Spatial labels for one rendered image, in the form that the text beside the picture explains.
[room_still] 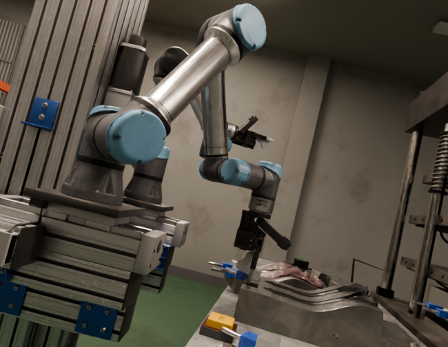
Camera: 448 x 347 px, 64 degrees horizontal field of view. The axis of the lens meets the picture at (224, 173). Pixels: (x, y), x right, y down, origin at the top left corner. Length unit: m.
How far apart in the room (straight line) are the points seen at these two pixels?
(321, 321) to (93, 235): 0.62
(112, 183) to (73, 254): 0.18
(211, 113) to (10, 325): 0.83
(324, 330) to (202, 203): 3.84
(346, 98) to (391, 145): 0.87
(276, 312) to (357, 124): 4.27
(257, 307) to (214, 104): 0.59
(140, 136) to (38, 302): 0.49
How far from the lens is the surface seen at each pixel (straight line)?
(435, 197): 2.03
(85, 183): 0.90
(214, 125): 1.08
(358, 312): 1.06
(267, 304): 1.04
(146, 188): 1.37
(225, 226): 4.76
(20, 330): 1.24
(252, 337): 0.85
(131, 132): 0.77
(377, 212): 5.11
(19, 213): 0.97
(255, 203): 1.06
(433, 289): 1.93
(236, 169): 0.97
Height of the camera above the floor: 1.12
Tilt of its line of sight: 4 degrees up
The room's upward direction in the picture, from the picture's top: 14 degrees clockwise
